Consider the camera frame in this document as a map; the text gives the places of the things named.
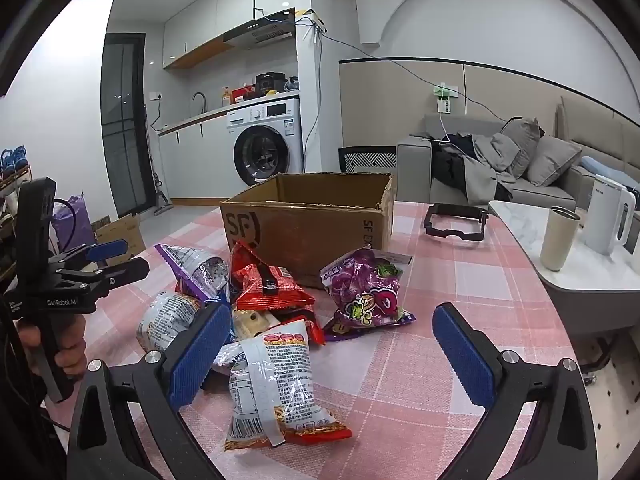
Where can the purple plastic bag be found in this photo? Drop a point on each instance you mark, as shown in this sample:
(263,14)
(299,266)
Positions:
(75,225)

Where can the light grey cushion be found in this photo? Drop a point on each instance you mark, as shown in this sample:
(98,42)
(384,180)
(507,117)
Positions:
(552,162)

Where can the clear cracker packet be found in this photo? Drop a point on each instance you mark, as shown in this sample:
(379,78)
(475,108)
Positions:
(250,329)

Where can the green socket cover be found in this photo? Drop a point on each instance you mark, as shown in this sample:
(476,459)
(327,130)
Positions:
(445,91)

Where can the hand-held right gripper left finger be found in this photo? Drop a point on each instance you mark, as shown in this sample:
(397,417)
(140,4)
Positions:
(200,355)

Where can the black range hood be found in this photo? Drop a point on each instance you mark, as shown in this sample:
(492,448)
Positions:
(260,32)

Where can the grey hoodie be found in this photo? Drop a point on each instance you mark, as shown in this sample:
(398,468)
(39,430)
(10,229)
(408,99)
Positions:
(487,170)

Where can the red snack packet black label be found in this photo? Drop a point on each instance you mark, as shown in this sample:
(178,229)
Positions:
(292,296)

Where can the purple white snack packet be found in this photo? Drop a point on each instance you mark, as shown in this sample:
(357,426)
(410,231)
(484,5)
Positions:
(195,270)

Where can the shoe rack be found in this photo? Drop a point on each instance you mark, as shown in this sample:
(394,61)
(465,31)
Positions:
(10,210)

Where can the black rice cooker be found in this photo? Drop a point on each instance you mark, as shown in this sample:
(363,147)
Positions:
(270,84)

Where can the white washing machine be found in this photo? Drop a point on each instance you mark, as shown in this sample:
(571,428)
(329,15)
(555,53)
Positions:
(280,120)

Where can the black plastic frame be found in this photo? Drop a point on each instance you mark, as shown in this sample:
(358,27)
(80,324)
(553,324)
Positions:
(450,236)

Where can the blue shoes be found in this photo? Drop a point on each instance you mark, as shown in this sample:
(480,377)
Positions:
(12,160)

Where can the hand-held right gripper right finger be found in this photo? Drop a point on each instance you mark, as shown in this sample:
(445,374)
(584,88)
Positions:
(465,355)

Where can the black jacket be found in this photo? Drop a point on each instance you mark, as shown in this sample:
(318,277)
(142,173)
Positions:
(450,165)

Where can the person's left hand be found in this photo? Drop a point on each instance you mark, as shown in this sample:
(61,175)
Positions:
(72,355)

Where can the white red noodle packet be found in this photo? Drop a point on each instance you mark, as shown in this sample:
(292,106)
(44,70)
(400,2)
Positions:
(290,385)

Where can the beige tumbler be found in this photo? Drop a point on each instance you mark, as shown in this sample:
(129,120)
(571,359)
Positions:
(557,245)

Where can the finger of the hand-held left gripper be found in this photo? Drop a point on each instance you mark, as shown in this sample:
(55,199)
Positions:
(107,251)
(125,271)

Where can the small floor carton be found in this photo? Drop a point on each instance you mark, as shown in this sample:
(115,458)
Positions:
(117,230)

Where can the dark glass door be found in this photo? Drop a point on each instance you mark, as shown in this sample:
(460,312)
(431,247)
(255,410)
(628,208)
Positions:
(125,125)

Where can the dark grey cushion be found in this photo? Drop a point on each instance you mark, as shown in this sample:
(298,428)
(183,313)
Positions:
(525,145)

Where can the purple grape candy bag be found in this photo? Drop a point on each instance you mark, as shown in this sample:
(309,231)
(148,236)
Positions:
(365,290)

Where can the metal faucet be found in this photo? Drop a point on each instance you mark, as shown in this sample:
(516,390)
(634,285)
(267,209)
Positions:
(202,100)

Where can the white router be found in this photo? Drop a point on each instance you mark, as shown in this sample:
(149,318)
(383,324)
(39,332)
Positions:
(315,19)

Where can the grey sofa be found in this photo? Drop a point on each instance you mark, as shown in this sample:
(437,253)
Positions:
(540,192)

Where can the white upper cabinets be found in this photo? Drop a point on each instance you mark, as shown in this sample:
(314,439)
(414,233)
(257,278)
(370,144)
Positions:
(235,5)

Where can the silver white snack packet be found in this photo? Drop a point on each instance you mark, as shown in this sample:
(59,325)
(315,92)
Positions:
(165,317)

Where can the leaning mop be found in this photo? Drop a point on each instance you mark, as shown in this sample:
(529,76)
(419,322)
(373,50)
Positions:
(150,160)

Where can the white kitchen counter cabinets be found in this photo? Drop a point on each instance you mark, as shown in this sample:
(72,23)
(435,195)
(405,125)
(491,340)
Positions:
(200,160)

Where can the red box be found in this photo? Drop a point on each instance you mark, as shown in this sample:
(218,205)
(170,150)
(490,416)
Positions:
(243,94)

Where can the yellow soap bottle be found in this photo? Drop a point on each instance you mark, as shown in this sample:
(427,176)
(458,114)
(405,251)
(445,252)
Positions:
(226,97)

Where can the brown cardboard box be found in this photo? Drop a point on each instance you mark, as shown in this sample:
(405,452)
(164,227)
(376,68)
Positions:
(300,240)

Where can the white electric kettle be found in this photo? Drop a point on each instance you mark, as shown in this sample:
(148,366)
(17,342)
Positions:
(602,220)

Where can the pink checked tablecloth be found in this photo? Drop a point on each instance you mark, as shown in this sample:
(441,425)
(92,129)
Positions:
(400,400)

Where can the white marble side table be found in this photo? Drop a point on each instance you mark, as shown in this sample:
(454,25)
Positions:
(520,230)

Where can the light blue pillow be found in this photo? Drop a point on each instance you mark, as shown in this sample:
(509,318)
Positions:
(605,167)

